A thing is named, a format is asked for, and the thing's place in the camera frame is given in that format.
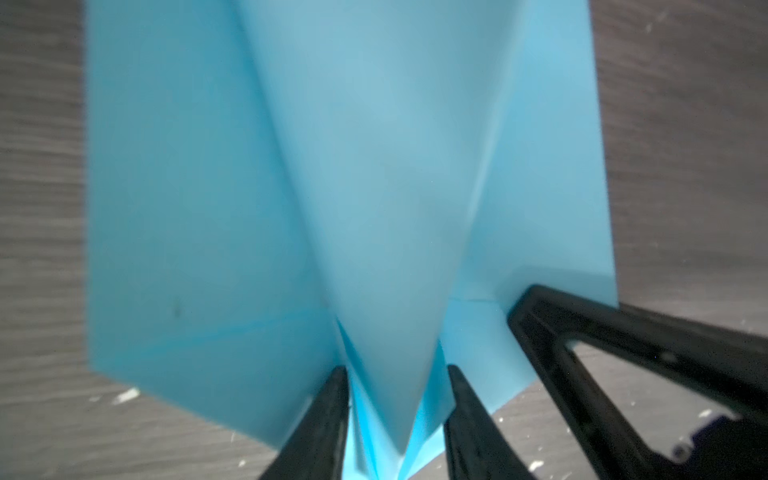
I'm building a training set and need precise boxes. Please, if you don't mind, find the light blue paper sheet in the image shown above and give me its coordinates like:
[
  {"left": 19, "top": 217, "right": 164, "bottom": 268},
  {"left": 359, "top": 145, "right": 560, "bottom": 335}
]
[{"left": 85, "top": 1, "right": 617, "bottom": 479}]

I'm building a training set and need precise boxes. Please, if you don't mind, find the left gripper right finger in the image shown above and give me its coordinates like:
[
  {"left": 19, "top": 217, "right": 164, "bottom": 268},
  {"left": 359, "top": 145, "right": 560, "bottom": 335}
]
[{"left": 443, "top": 364, "right": 535, "bottom": 480}]

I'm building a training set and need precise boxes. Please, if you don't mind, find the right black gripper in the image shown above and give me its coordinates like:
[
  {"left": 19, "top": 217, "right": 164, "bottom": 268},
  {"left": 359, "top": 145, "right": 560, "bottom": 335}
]
[{"left": 507, "top": 285, "right": 767, "bottom": 480}]

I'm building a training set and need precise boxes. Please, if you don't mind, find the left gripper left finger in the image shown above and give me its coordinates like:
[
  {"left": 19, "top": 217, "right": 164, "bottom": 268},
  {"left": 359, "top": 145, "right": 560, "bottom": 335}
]
[{"left": 259, "top": 366, "right": 350, "bottom": 480}]

